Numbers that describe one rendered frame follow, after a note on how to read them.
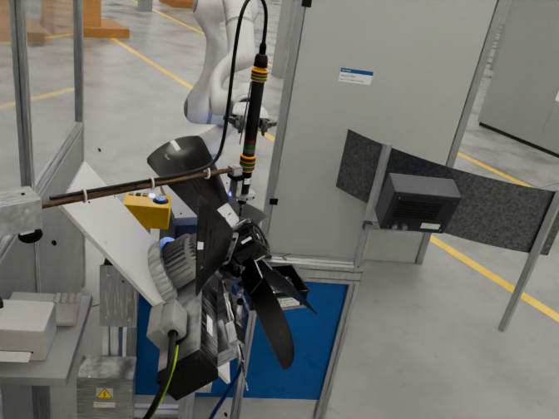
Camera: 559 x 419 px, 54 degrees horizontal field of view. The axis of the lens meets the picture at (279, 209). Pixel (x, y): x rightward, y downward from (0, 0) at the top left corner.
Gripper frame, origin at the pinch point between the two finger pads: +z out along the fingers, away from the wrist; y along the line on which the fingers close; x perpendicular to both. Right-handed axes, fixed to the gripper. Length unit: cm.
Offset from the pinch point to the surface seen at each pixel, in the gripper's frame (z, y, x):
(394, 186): -32, -58, -27
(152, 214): -31, 27, -46
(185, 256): 14.2, 14.5, -33.6
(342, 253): -180, -95, -145
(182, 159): -0.5, 17.7, -11.5
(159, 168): 5.1, 23.5, -12.4
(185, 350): 45, 13, -39
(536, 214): -112, -178, -70
